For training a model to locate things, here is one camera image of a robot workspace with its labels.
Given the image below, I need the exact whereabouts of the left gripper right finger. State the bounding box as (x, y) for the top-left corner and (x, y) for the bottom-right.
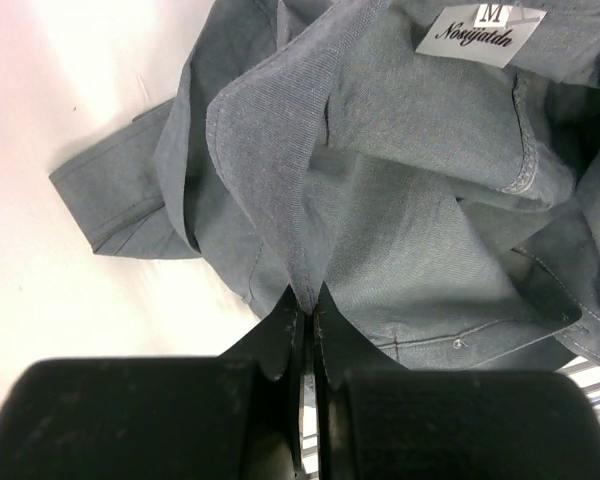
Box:
(312, 289), (600, 479)

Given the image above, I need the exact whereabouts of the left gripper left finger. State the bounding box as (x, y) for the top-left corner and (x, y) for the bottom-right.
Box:
(0, 291), (305, 479)

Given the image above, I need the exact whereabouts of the grey button shirt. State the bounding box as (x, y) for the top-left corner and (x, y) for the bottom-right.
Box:
(50, 1), (600, 370)

